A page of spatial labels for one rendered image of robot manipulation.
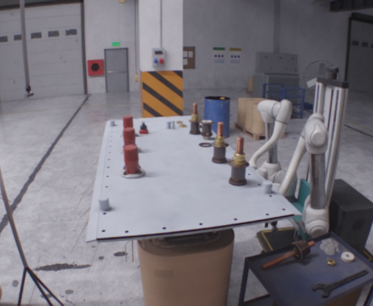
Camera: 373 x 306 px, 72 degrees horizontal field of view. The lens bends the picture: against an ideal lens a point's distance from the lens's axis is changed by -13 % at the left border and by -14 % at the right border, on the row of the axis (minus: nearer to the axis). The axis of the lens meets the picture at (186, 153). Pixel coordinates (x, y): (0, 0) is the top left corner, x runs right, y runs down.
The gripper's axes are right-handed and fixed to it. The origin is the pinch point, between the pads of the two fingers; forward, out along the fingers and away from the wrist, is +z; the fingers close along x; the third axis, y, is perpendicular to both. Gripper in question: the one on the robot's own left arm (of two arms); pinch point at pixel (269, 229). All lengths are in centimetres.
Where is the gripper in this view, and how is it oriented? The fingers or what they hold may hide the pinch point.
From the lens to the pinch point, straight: 227.3
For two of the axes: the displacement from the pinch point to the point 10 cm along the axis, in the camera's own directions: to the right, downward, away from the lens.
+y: -9.9, 0.4, -1.1
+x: 1.2, 3.3, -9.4
